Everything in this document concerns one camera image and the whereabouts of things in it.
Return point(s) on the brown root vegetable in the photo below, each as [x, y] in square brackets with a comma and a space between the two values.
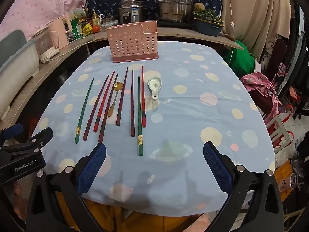
[199, 6]

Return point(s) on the gold flower spoon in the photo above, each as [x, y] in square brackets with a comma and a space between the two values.
[117, 86]

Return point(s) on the small lidded pot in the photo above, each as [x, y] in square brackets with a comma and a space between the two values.
[109, 18]

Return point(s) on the bright red chopstick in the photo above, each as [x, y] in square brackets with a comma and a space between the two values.
[143, 96]
[104, 102]

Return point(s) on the pink perforated utensil basket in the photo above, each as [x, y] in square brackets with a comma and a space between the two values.
[132, 43]

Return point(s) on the yellow oil bottle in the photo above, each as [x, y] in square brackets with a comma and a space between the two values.
[95, 18]

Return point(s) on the green bag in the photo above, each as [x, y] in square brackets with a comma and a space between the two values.
[241, 58]

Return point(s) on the dark sauce bottle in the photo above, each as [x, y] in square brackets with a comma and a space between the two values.
[88, 17]

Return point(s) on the beige curtain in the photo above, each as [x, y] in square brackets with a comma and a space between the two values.
[256, 12]

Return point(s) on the clear food container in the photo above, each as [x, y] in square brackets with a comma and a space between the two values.
[109, 25]

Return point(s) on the pink curtain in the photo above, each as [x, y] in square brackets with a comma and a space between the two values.
[36, 2]

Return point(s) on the white ceramic spoon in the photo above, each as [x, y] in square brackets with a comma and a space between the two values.
[154, 84]

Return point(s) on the white kitchen appliance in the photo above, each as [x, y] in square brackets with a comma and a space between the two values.
[45, 46]

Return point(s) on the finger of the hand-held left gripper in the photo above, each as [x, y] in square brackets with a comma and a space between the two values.
[13, 128]
[38, 141]

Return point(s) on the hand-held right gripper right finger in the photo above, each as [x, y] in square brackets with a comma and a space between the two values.
[218, 168]

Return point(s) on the yellow packet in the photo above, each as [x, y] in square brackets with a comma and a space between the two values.
[87, 29]

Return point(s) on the green chopstick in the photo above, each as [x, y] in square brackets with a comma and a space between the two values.
[139, 116]
[84, 110]

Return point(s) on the blue planet print tablecloth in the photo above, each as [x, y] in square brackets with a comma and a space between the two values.
[193, 116]

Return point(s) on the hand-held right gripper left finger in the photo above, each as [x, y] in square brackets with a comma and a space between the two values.
[93, 165]

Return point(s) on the white tub with grey lid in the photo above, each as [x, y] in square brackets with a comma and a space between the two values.
[17, 60]

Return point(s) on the white carton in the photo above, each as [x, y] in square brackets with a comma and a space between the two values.
[76, 13]

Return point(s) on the pink floral cloth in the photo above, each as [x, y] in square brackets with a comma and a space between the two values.
[258, 84]

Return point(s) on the green leafy vegetables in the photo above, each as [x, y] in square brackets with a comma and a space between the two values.
[208, 14]

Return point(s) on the stainless steel steamer pot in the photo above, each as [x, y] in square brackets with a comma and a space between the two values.
[176, 4]

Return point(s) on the pink kitchen appliance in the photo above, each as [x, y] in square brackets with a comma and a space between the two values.
[59, 29]

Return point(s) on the dark red chopstick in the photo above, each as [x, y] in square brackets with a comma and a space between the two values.
[96, 108]
[132, 104]
[122, 96]
[105, 120]

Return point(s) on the blue basin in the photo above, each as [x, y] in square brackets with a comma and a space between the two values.
[207, 30]

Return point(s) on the silver rice cooker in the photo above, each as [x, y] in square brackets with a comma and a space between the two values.
[132, 12]

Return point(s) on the yellow cloth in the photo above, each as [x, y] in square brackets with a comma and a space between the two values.
[125, 218]

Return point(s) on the red tomato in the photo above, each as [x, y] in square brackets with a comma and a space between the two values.
[96, 29]

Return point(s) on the dark chair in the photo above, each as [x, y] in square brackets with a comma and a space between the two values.
[278, 50]

